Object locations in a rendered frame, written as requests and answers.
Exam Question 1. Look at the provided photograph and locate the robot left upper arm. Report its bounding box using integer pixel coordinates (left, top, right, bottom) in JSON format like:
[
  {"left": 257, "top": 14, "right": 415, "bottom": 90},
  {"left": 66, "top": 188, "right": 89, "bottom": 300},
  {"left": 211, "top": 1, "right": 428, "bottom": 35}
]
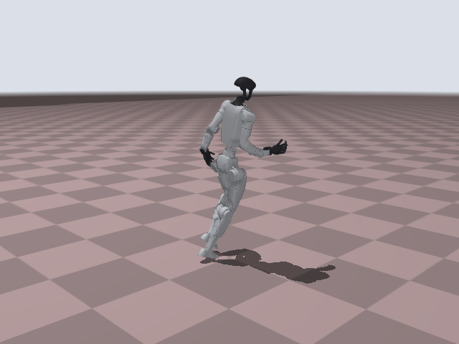
[{"left": 208, "top": 100, "right": 230, "bottom": 134}]

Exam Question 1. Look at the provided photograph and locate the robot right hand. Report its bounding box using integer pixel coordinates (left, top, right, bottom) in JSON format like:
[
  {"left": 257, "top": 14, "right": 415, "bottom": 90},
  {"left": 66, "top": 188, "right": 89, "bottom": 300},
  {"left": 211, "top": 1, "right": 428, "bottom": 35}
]
[{"left": 263, "top": 139, "right": 288, "bottom": 156}]

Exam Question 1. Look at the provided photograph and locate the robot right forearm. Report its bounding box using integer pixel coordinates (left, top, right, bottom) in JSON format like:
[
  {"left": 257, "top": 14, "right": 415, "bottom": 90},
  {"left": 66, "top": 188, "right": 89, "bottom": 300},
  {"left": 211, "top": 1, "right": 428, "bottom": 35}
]
[{"left": 244, "top": 142, "right": 270, "bottom": 158}]

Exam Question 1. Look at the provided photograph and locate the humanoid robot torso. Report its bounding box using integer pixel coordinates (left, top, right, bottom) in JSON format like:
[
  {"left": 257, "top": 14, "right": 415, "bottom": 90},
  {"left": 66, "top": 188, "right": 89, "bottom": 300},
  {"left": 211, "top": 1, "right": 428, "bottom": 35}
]
[{"left": 216, "top": 99, "right": 251, "bottom": 174}]

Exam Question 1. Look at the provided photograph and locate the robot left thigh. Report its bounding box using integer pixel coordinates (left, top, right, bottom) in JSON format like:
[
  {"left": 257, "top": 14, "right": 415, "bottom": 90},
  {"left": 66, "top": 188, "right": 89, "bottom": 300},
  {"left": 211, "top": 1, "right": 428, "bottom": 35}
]
[{"left": 210, "top": 158, "right": 231, "bottom": 206}]

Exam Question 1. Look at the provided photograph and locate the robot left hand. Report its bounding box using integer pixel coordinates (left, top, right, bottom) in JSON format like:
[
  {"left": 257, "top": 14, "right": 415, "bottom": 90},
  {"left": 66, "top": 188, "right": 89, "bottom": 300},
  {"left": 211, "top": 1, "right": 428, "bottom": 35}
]
[{"left": 200, "top": 149, "right": 215, "bottom": 167}]

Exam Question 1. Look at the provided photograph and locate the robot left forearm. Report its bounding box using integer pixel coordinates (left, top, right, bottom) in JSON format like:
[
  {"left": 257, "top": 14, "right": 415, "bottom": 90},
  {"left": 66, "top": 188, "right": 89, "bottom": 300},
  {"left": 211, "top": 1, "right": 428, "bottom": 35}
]
[{"left": 199, "top": 126, "right": 214, "bottom": 152}]

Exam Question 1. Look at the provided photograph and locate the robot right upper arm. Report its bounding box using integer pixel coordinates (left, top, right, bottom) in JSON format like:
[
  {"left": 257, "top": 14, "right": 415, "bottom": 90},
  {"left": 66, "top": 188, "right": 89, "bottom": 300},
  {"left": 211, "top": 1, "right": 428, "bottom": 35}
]
[{"left": 239, "top": 110, "right": 255, "bottom": 151}]

